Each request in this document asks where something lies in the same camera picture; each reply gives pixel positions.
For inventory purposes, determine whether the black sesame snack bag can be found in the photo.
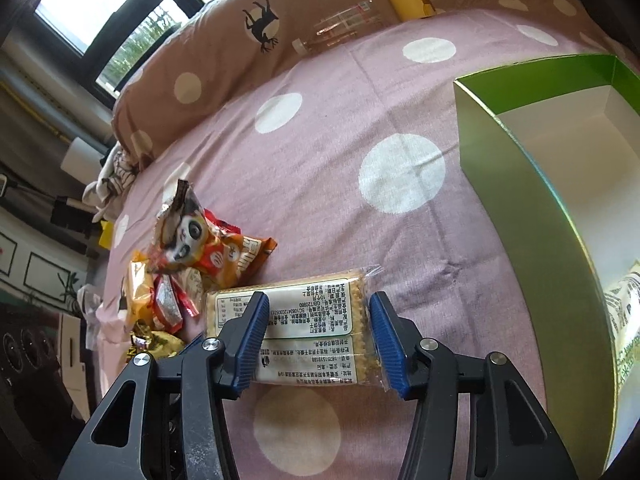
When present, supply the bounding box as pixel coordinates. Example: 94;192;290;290
126;320;184;362

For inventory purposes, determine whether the small red silver snack pack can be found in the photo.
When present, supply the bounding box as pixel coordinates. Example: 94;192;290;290
153;274;183;334

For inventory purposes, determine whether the cracker pack white label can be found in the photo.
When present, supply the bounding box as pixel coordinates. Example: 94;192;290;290
206;266;385;387

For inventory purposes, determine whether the orange panda snack bag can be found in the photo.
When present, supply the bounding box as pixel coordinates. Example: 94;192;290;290
148;180;278;289

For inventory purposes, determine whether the red-edged beige snack pack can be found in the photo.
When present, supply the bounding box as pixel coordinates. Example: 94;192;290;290
178;268;205;318

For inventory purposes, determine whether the pale yellow corn snack bag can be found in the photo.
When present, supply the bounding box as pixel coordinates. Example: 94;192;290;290
604;261;640;390

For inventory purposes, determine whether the white patterned shopping bag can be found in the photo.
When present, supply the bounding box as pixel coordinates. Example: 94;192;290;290
77;284;103;351

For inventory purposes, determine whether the yellow carton box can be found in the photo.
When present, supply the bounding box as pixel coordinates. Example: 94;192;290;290
99;220;114;250

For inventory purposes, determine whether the black tripod stand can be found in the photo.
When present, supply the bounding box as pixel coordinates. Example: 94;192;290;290
1;172;99;240

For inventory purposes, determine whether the striped white cloth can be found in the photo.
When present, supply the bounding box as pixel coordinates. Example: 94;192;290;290
82;142;138;223

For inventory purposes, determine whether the green cardboard box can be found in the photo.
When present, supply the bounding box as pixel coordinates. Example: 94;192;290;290
454;53;639;479

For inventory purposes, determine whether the pink polka dot bedsheet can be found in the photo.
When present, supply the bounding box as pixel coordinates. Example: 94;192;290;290
94;6;640;480

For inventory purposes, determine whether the brown polka dot bolster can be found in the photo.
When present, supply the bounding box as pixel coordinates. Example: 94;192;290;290
112;0;637;166

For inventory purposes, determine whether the clear plastic bottle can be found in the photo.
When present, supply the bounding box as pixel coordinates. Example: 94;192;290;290
292;0;386;56

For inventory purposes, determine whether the wall picture frame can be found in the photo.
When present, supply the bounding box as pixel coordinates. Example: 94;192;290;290
23;252;70;304

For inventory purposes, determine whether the black window frame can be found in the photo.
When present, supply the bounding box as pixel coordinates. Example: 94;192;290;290
17;0;212;107

